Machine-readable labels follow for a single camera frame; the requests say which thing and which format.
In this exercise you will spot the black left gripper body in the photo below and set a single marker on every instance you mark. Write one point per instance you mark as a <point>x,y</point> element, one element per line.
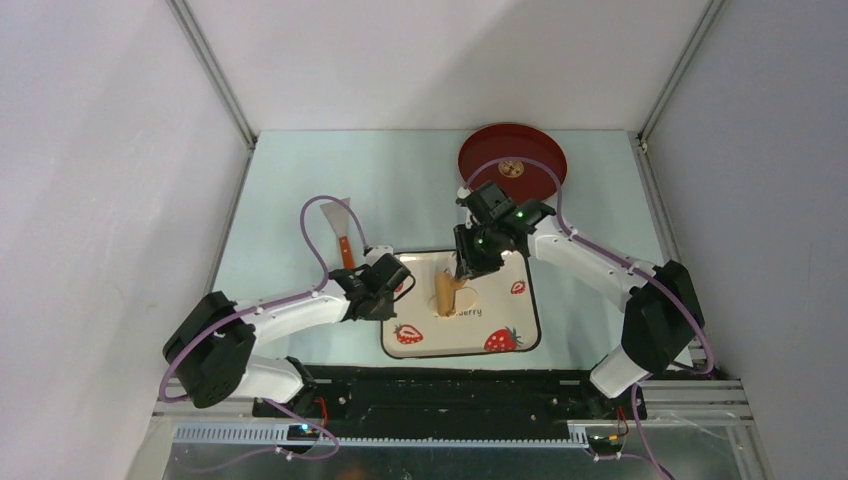
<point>383,310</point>

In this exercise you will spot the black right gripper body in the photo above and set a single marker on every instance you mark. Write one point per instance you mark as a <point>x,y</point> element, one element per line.
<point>479,252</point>

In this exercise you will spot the wooden dough roller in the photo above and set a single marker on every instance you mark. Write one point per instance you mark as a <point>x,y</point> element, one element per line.
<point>446,288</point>

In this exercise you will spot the white dough piece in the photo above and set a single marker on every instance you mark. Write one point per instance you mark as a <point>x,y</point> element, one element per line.
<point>467,298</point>

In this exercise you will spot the white strawberry print tray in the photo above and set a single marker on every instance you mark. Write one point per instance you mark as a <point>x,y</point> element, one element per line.
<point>505,319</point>

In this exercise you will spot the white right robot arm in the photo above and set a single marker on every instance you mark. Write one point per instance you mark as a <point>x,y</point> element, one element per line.
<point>661,315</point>

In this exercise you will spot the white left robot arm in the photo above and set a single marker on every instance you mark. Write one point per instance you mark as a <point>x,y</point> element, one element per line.
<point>215,352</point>

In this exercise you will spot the round dark red tray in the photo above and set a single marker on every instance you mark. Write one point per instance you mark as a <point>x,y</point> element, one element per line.
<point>524,162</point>

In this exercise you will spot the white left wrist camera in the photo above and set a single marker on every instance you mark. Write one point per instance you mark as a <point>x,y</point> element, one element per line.
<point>375,253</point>

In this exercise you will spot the steel scraper orange handle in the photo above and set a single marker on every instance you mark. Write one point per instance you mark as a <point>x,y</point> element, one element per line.
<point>338,219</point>

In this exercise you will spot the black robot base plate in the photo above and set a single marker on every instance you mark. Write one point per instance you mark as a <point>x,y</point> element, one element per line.
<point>477,410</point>

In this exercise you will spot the aluminium frame rail front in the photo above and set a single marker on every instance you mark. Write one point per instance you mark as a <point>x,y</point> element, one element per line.
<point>694,429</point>

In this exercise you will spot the left aluminium corner post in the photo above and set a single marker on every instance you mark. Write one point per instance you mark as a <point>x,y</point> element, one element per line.
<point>204,52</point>

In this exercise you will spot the aluminium corner post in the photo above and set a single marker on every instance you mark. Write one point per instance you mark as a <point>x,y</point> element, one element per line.
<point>692,46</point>
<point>204,52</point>

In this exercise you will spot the right aluminium corner post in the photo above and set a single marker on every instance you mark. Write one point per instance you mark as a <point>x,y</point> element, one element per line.
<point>692,46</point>

